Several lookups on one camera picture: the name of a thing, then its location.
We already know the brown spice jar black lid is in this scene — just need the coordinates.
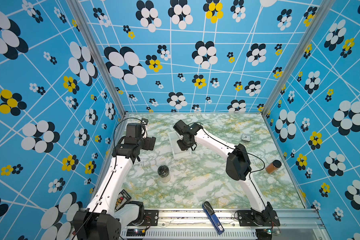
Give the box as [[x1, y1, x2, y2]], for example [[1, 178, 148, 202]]
[[266, 160, 282, 174]]

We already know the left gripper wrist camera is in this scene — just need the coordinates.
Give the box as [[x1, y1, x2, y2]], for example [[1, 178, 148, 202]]
[[141, 118, 149, 126]]

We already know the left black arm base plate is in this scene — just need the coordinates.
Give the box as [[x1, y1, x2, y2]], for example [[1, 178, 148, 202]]
[[128, 210, 159, 227]]

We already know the aluminium front rail frame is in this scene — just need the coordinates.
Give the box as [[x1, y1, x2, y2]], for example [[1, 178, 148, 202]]
[[119, 208, 330, 240]]

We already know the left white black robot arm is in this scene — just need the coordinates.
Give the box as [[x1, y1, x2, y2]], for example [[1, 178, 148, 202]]
[[72, 119, 156, 240]]

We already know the small grey square box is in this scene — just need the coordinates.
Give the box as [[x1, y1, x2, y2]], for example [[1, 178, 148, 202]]
[[241, 134, 251, 142]]

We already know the white plastic bin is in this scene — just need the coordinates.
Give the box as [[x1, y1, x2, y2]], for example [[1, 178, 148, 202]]
[[168, 132, 192, 160]]

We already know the blue black handheld device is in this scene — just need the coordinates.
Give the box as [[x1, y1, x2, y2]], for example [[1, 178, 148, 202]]
[[202, 201, 225, 235]]

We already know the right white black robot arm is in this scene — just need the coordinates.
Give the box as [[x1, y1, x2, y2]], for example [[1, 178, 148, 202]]
[[173, 120, 280, 227]]

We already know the white jar black lid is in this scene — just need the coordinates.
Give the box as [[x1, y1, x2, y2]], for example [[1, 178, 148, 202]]
[[158, 165, 171, 183]]

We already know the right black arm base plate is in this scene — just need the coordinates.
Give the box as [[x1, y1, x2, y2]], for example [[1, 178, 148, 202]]
[[234, 210, 281, 228]]

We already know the black orange circuit board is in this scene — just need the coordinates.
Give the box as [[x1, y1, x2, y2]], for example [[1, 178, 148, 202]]
[[115, 189, 132, 212]]

